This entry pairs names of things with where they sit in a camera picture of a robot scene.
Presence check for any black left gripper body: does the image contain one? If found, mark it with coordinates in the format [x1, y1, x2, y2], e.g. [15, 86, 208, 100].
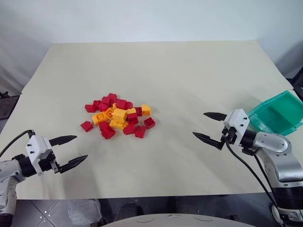
[39, 150, 60, 176]

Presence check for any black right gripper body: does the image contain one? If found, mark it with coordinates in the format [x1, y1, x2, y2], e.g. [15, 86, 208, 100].
[221, 127, 238, 144]

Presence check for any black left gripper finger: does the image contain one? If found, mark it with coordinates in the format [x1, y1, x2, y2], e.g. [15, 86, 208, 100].
[49, 135, 78, 147]
[57, 155, 89, 174]

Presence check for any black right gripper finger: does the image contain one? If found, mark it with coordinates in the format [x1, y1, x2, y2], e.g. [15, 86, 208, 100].
[192, 131, 225, 150]
[203, 112, 228, 122]

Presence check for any green transparent plastic bin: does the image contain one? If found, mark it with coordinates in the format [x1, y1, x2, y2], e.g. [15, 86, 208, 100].
[247, 89, 303, 137]

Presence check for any grey plastic-wrapped rounded shape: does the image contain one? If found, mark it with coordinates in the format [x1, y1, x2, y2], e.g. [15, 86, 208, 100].
[67, 199, 101, 226]

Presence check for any black equipment beside table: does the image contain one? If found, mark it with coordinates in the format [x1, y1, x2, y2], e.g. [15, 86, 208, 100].
[0, 90, 19, 120]

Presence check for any dark rounded shape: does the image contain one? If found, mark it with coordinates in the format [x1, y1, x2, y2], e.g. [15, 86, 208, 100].
[116, 202, 144, 222]

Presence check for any white curved panel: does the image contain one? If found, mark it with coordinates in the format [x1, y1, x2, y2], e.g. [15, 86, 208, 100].
[100, 212, 285, 227]

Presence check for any dark chair beside table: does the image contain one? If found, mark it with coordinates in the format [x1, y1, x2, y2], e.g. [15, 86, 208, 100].
[285, 67, 303, 91]

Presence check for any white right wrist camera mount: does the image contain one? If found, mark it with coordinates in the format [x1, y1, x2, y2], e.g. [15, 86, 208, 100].
[223, 108, 251, 148]

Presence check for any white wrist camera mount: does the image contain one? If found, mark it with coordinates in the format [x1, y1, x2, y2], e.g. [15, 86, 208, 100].
[223, 108, 251, 148]
[25, 135, 53, 176]

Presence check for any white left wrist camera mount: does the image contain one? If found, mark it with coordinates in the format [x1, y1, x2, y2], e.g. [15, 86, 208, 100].
[25, 135, 53, 176]

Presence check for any long black right arm cable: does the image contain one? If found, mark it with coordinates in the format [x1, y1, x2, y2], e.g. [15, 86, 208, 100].
[224, 139, 285, 227]

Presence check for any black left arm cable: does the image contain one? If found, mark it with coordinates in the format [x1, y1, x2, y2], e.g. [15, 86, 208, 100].
[0, 129, 36, 158]

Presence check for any short black right arm cable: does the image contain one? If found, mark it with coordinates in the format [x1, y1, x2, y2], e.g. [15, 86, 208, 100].
[252, 152, 277, 201]

